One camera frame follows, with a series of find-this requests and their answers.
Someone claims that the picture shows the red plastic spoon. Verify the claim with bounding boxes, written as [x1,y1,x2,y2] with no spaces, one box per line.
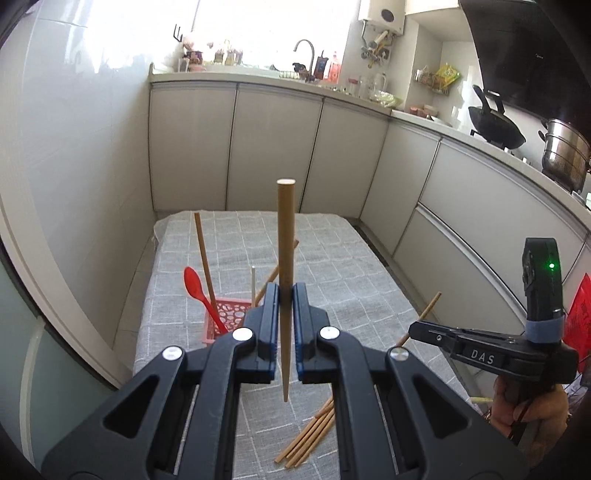
[183,267,228,334]

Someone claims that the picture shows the white plastic spoon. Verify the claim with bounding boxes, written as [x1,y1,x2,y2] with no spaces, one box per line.
[250,266,256,308]

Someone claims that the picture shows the white kitchen cabinets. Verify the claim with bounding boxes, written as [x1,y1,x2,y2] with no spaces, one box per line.
[148,72,590,333]

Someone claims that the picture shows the chrome kitchen faucet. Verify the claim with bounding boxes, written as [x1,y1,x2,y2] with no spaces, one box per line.
[294,38,317,79]

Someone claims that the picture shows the person's right hand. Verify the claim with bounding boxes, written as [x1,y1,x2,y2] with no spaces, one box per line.
[490,377,569,467]

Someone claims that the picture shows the pink perforated utensil basket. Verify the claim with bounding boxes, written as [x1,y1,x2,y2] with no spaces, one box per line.
[201,298,252,345]

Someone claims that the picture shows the grey checked tablecloth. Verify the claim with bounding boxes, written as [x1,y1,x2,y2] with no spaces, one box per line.
[132,210,477,480]

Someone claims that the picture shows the steel stock pot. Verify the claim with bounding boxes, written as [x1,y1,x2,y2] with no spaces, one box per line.
[538,119,590,193]

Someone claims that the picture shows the black wok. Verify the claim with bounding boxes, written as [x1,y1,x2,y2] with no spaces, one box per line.
[468,84,526,150]

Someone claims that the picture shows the glass sliding door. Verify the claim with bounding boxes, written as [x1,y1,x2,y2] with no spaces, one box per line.
[1,250,114,479]

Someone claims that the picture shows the yellow snack bag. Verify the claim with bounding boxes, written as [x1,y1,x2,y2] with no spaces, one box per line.
[433,63,462,92]

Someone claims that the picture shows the red bottle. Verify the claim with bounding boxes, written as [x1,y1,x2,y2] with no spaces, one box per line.
[327,51,342,84]

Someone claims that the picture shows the black range hood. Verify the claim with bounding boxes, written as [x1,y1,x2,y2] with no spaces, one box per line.
[460,0,590,138]

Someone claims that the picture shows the white water heater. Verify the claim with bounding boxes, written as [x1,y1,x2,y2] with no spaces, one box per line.
[358,0,406,36]

